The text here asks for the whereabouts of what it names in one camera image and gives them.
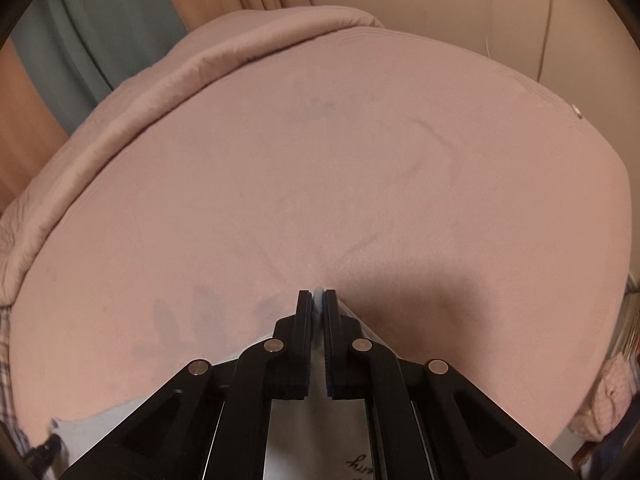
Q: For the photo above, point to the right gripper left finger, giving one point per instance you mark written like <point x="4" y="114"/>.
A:
<point x="210" y="421"/>

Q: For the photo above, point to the light blue strawberry pants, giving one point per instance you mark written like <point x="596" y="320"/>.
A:
<point x="312" y="438"/>

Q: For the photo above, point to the visible finger of the left gripper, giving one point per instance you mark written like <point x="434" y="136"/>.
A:
<point x="43" y="456"/>

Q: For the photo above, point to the pink folded quilt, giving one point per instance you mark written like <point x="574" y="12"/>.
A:
<point x="212" y="51"/>

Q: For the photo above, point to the pink knitted item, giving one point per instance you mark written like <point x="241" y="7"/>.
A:
<point x="606" y="403"/>

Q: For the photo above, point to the pink curtain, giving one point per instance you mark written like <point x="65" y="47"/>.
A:
<point x="30" y="135"/>

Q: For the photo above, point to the plaid pillow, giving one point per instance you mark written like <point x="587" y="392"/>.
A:
<point x="7" y="408"/>

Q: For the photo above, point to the teal curtain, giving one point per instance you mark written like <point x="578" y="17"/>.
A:
<point x="77" y="52"/>

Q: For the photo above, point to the pink bed sheet mattress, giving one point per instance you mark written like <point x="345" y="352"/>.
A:
<point x="458" y="208"/>

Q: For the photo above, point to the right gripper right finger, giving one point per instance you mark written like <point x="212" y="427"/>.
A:
<point x="426" y="421"/>

